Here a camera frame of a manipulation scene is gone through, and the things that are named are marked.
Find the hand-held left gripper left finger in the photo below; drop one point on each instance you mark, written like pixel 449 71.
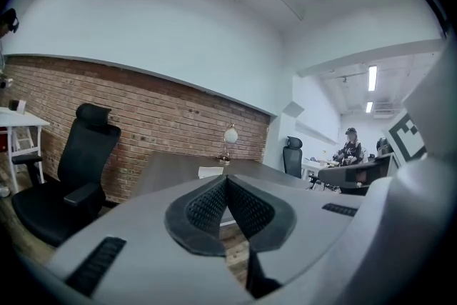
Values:
pixel 143 253

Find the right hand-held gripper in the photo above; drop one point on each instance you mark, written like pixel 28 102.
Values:
pixel 421 210

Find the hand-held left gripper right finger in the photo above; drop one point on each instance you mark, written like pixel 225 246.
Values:
pixel 303 225

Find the white desk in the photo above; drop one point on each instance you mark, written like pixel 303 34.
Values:
pixel 317 165

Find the black mesh office chair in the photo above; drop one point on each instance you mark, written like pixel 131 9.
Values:
pixel 292 159

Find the large black office chair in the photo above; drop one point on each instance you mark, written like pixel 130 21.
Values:
pixel 82 168

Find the white card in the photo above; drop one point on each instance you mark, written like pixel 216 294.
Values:
pixel 210 171

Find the desk lamp with white globe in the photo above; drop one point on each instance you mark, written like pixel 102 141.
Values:
pixel 230 135

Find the short ceiling light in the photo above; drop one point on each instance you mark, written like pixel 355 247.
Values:
pixel 369 107

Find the long ceiling light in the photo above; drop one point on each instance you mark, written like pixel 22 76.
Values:
pixel 372 78

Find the white table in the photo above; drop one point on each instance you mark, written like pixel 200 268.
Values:
pixel 21 121

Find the small box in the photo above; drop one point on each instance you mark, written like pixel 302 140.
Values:
pixel 17 106

